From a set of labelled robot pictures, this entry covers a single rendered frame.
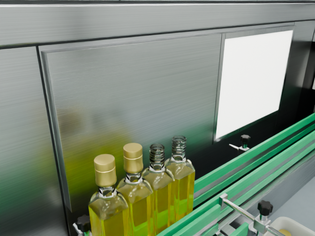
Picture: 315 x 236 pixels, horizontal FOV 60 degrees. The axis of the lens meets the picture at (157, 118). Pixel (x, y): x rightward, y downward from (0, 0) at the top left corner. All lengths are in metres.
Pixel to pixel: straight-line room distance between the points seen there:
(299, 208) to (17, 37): 0.97
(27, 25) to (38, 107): 0.15
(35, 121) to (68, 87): 0.09
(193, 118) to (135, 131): 0.20
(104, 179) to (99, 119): 0.16
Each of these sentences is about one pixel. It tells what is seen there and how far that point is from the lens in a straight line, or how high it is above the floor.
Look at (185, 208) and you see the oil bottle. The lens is 0.64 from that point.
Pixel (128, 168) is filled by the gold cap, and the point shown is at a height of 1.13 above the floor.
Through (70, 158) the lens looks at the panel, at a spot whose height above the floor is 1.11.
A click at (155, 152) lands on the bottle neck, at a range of 0.52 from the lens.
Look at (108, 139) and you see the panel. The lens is 0.60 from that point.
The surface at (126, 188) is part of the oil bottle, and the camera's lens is 0.51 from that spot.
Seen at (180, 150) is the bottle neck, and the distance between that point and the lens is 0.56.
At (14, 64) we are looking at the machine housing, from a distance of 0.52.
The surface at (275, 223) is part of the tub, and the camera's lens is 0.86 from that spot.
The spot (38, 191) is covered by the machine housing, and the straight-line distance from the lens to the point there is 0.62.
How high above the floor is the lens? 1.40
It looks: 23 degrees down
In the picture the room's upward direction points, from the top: straight up
